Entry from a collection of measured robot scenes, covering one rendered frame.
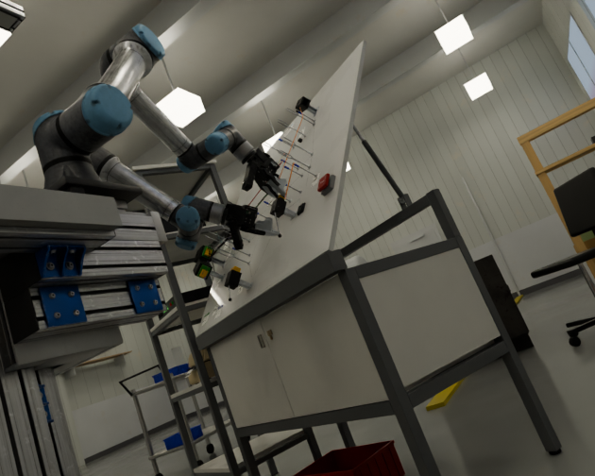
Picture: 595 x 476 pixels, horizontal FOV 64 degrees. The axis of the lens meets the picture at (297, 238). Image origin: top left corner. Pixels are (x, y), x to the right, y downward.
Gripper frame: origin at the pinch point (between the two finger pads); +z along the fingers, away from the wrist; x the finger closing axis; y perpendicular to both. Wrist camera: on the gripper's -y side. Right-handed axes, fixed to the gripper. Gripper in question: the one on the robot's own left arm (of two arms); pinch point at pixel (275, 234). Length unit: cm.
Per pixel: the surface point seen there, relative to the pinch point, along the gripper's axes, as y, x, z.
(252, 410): -82, 9, 10
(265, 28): 124, 575, -87
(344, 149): 36.3, -1.2, 15.4
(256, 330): -42.4, 5.3, 2.7
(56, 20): 55, 413, -299
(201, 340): -71, 35, -21
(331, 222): 15.7, -23.9, 15.9
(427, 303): -2, -24, 54
